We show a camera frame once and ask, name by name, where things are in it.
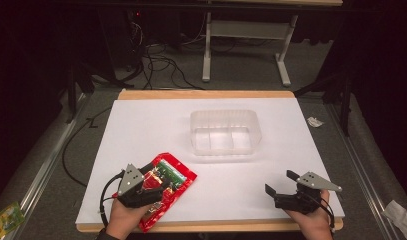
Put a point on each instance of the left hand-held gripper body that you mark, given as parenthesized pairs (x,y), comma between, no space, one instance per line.
(131,180)

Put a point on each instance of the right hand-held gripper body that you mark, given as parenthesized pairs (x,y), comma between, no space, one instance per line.
(306,196)

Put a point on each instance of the red foil snack packet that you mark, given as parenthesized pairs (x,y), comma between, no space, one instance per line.
(177,176)

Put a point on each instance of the person's right hand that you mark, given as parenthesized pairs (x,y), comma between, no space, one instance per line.
(312,221)

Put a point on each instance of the person's left hand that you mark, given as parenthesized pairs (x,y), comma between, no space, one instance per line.
(124,220)

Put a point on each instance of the white paper sheet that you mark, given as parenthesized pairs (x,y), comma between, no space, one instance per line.
(224,180)

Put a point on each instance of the crumpled white paper scrap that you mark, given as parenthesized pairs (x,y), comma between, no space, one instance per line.
(314,122)

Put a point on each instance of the clear plastic container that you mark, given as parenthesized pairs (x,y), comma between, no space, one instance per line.
(224,133)

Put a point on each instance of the white crumpled cloth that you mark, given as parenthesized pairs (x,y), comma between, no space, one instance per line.
(397,216)

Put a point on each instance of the black metal stand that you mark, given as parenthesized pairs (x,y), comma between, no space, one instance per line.
(74,90)
(341,93)

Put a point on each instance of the green yellow packet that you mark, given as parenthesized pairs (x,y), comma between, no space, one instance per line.
(6,220)

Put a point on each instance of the aluminium floor rail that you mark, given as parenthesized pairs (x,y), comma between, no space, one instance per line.
(361,166)
(47,163)

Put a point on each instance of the white metal desk frame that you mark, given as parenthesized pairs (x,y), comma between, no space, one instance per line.
(247,29)

